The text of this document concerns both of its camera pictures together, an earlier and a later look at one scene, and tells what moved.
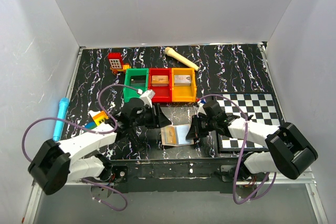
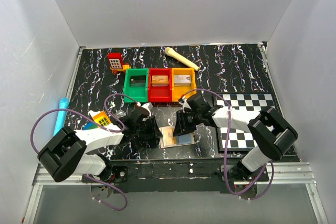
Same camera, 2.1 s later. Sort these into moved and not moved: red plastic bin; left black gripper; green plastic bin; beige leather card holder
Moved: left black gripper
Not moved: red plastic bin; beige leather card holder; green plastic bin
